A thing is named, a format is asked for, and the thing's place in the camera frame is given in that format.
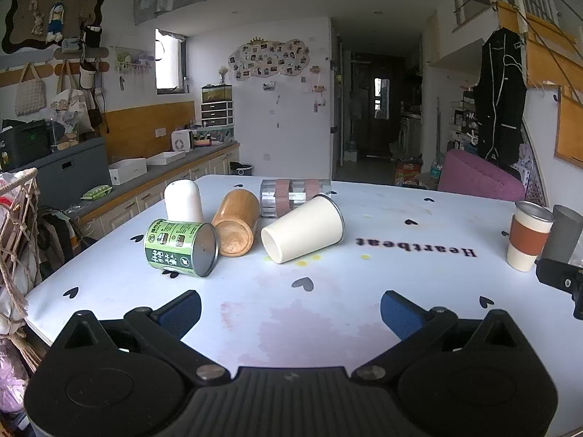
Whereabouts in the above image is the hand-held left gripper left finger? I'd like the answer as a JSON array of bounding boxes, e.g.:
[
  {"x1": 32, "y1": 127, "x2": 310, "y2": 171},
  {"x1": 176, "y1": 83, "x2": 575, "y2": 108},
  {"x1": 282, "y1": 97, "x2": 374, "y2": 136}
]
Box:
[{"x1": 55, "y1": 290, "x2": 231, "y2": 386}]

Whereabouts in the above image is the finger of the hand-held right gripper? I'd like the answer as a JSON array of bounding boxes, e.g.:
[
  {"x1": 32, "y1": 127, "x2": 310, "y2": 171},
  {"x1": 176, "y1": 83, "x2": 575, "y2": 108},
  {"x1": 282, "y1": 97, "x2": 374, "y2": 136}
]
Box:
[{"x1": 535, "y1": 258, "x2": 583, "y2": 320}]

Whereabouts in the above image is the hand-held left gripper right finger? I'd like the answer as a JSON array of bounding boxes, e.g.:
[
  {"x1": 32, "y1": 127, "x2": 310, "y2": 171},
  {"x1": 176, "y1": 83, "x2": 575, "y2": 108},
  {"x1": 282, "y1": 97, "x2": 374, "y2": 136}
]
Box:
[{"x1": 350, "y1": 290, "x2": 524, "y2": 386}]

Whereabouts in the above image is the grey cup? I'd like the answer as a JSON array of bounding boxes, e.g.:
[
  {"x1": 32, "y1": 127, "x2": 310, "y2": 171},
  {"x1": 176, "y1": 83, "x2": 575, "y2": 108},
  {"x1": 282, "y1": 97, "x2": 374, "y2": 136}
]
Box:
[{"x1": 541, "y1": 205, "x2": 583, "y2": 265}]

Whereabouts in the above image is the cup with brown sleeve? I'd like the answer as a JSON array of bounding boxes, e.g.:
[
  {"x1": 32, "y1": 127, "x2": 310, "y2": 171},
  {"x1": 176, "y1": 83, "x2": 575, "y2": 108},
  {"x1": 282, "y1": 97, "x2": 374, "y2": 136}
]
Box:
[{"x1": 506, "y1": 200, "x2": 555, "y2": 273}]

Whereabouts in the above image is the wooden cup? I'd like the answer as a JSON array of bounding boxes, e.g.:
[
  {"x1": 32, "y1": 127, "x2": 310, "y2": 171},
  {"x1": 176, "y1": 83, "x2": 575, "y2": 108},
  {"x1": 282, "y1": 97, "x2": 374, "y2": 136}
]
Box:
[{"x1": 211, "y1": 189, "x2": 261, "y2": 256}]

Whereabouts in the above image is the white rounded cup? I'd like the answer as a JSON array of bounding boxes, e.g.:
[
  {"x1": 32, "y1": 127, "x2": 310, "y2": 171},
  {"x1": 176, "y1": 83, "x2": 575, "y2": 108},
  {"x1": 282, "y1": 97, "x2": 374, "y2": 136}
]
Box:
[{"x1": 164, "y1": 179, "x2": 204, "y2": 224}]

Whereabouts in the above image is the cream cup with metal rim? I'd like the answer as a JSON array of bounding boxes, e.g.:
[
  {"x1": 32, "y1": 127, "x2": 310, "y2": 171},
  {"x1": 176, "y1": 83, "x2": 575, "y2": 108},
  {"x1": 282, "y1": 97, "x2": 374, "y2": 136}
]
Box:
[{"x1": 261, "y1": 194, "x2": 346, "y2": 265}]

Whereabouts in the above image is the green printed can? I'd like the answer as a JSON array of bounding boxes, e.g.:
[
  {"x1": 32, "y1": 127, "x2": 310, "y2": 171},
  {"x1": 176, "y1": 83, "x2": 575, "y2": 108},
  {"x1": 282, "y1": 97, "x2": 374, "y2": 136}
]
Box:
[{"x1": 144, "y1": 219, "x2": 220, "y2": 278}]

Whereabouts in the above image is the purple chair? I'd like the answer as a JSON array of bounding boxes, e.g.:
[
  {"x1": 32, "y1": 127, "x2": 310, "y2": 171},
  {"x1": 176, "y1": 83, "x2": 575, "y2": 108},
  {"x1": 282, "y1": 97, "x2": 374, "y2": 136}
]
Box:
[{"x1": 437, "y1": 149, "x2": 526, "y2": 202}]

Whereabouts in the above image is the cream cabinet counter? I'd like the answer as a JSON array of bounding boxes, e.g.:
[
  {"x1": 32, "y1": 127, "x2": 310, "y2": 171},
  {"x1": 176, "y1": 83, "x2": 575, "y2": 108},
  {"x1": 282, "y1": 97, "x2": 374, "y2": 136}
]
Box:
[{"x1": 68, "y1": 142, "x2": 240, "y2": 240}]

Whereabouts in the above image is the cardboard box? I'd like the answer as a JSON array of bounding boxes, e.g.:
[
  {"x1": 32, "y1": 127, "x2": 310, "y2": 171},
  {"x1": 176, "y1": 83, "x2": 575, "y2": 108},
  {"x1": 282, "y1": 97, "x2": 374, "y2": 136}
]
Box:
[{"x1": 394, "y1": 160, "x2": 424, "y2": 187}]

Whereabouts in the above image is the green wipes packet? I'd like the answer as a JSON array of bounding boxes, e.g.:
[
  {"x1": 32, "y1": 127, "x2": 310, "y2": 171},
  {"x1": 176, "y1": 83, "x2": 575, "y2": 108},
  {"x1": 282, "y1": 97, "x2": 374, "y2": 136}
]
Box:
[{"x1": 81, "y1": 184, "x2": 113, "y2": 200}]

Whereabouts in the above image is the white open box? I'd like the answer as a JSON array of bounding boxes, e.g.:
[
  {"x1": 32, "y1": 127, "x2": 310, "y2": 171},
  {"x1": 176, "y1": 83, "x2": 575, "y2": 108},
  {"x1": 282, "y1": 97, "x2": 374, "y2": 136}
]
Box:
[{"x1": 108, "y1": 158, "x2": 148, "y2": 186}]

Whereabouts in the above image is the flat white box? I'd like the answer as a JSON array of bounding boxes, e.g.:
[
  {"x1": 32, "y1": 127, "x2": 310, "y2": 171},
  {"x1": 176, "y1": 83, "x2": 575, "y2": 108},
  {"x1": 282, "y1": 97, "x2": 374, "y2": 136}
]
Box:
[{"x1": 146, "y1": 151, "x2": 187, "y2": 166}]

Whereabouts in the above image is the silver and pink tumbler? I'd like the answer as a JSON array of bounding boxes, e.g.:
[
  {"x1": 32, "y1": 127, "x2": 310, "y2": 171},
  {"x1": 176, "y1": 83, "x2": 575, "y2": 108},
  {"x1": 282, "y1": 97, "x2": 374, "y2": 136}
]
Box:
[{"x1": 259, "y1": 178, "x2": 333, "y2": 218}]

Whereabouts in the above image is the white countertop appliance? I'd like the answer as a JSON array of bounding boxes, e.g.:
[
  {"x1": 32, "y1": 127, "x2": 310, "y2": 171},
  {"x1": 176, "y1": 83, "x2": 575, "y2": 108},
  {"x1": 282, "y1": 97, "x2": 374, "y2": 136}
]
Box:
[{"x1": 171, "y1": 130, "x2": 195, "y2": 152}]

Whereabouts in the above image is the black hanging coat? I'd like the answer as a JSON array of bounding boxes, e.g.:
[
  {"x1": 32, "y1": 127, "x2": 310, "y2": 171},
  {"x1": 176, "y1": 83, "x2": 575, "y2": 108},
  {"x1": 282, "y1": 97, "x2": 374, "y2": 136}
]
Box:
[{"x1": 474, "y1": 27, "x2": 528, "y2": 167}]

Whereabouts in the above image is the grey storage box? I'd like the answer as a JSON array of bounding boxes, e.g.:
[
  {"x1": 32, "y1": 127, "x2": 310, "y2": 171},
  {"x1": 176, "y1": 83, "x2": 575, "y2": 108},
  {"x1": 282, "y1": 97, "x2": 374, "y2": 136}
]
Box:
[{"x1": 9, "y1": 135, "x2": 110, "y2": 212}]

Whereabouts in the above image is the small drawer unit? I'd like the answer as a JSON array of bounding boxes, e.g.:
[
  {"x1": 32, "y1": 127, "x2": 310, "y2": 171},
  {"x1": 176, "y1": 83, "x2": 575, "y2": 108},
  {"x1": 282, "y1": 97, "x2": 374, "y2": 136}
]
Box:
[{"x1": 201, "y1": 84, "x2": 235, "y2": 129}]

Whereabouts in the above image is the printed canvas tote bag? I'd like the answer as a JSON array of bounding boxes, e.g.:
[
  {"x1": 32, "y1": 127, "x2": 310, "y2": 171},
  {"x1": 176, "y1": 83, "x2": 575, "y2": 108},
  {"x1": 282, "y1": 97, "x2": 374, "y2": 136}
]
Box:
[{"x1": 49, "y1": 60, "x2": 94, "y2": 135}]

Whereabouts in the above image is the window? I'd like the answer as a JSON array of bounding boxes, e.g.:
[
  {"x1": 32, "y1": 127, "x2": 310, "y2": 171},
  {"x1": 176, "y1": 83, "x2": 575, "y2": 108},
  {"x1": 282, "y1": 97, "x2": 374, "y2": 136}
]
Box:
[{"x1": 155, "y1": 28, "x2": 187, "y2": 95}]

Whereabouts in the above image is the knitted cream tote bag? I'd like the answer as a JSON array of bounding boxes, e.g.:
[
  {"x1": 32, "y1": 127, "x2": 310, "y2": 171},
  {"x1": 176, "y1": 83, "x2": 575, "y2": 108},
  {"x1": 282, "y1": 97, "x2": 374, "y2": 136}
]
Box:
[{"x1": 15, "y1": 62, "x2": 47, "y2": 117}]

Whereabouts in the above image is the cloud-shaped photo board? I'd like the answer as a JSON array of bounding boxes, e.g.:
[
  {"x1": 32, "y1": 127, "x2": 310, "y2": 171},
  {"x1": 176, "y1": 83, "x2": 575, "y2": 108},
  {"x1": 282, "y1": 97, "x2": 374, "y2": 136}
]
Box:
[{"x1": 228, "y1": 37, "x2": 311, "y2": 80}]

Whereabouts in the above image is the rope net basket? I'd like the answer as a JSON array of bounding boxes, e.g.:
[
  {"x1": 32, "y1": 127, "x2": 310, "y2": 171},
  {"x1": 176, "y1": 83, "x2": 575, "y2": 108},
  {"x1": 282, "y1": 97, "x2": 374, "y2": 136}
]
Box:
[{"x1": 0, "y1": 168, "x2": 43, "y2": 319}]

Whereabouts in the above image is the wooden wall panel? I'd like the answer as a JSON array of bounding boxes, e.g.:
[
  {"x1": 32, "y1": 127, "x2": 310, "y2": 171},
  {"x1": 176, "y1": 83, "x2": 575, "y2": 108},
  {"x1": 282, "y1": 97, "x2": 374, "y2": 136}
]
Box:
[{"x1": 496, "y1": 0, "x2": 583, "y2": 169}]

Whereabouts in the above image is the framed wall board with doll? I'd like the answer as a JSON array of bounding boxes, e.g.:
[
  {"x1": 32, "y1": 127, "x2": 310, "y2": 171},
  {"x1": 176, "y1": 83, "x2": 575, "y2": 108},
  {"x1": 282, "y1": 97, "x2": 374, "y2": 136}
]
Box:
[{"x1": 1, "y1": 0, "x2": 105, "y2": 55}]

